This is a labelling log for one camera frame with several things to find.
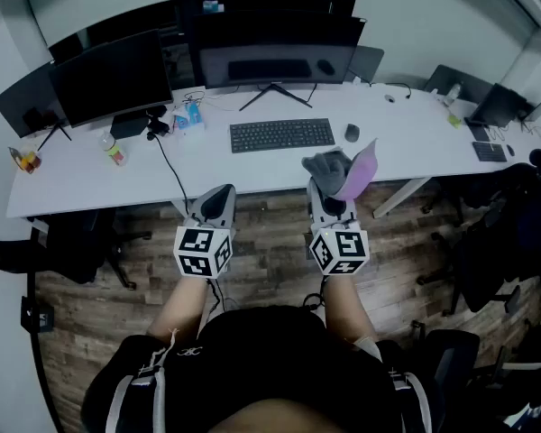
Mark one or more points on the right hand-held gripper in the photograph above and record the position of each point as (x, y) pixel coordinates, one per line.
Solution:
(340, 251)

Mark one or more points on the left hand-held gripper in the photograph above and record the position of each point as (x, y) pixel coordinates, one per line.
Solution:
(203, 246)

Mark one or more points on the grey and purple cloth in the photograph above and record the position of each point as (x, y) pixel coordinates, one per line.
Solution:
(338, 169)

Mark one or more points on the large black computer monitor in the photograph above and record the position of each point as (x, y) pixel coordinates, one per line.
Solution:
(270, 39)

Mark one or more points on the person's right forearm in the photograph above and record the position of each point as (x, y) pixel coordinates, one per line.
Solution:
(345, 309)

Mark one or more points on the person's left forearm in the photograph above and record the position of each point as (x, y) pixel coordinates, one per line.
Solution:
(182, 307)

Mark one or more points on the dark grey computer mouse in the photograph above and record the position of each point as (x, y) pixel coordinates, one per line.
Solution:
(352, 132)

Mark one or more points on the person's black clothing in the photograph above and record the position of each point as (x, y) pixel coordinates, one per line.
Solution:
(270, 359)

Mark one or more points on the blue and white packet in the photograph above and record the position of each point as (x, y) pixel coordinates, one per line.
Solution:
(189, 117)

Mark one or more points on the black webcam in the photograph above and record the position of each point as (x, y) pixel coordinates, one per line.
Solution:
(158, 124)

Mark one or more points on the black office chair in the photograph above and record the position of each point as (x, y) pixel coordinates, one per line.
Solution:
(491, 242)
(72, 246)
(460, 359)

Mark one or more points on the clear bottle with green label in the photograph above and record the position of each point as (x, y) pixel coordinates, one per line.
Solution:
(112, 148)

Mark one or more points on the small white round device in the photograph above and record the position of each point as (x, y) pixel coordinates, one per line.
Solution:
(390, 98)

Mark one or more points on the small green item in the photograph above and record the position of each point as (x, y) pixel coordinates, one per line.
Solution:
(454, 121)

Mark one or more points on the black floor socket box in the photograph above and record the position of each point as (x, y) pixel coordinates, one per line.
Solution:
(38, 316)

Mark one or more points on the small black keyboard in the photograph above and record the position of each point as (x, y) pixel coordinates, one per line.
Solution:
(489, 151)

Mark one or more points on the clear plastic bottle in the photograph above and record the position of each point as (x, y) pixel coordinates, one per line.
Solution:
(452, 94)

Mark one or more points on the small black mouse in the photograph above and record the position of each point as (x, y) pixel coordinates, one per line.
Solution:
(510, 150)

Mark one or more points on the row of back monitors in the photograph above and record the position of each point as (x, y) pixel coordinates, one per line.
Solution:
(131, 25)

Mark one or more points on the small blue and white box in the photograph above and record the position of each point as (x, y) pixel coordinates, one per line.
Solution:
(213, 7)

